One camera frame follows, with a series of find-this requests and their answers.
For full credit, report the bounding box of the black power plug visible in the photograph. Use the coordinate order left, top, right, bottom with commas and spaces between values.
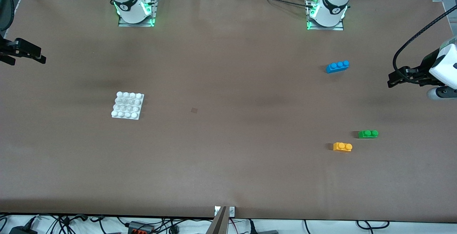
9, 215, 39, 234

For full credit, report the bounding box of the black adapter with red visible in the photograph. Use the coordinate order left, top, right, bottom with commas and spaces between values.
128, 221, 155, 234

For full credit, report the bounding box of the white studded base plate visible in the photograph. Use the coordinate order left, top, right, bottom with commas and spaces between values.
111, 91, 145, 120

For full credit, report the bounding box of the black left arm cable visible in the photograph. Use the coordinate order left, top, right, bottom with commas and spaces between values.
392, 4, 457, 84

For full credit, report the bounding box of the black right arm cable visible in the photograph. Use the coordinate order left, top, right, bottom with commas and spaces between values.
0, 0, 15, 31

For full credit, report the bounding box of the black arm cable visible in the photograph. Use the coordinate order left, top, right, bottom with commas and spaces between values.
0, 0, 15, 31
392, 4, 457, 84

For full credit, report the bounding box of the blue toy block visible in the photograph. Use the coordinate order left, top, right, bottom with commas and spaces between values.
326, 60, 350, 74

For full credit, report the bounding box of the yellow toy block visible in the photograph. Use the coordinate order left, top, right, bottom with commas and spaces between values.
333, 142, 353, 153

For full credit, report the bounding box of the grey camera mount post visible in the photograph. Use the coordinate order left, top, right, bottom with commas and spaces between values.
206, 206, 229, 234

